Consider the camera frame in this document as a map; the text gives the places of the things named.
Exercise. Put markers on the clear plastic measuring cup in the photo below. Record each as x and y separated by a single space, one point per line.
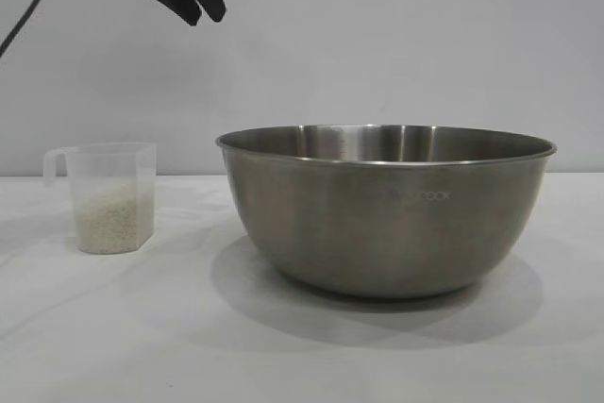
113 162

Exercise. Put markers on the white rice grains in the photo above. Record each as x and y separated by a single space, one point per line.
113 221

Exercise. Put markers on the stainless steel mixing bowl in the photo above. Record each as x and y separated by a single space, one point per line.
377 223

